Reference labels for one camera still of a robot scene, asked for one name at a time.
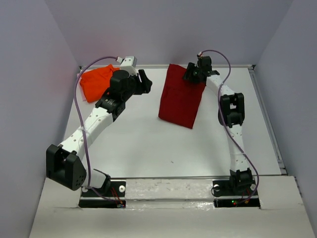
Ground orange t shirt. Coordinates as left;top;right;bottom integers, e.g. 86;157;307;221
79;64;120;103

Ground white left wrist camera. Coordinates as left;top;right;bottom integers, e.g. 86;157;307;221
116;56;137;75

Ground white front panel board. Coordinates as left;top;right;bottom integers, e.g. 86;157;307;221
30;176;315;238

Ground dark red t shirt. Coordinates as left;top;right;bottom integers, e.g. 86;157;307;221
158;64;205;129

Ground right side aluminium rail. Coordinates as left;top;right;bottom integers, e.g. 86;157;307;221
248;64;288;176

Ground white table edge rail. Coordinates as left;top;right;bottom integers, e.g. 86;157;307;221
88;64;256;69

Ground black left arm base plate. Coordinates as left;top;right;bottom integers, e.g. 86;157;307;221
78;179;126;209

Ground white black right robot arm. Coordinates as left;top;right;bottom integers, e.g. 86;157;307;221
183;53;255;197

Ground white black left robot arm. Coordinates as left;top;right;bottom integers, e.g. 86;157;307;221
46;69;153;196

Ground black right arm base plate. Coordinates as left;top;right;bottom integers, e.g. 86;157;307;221
211;179;261;208

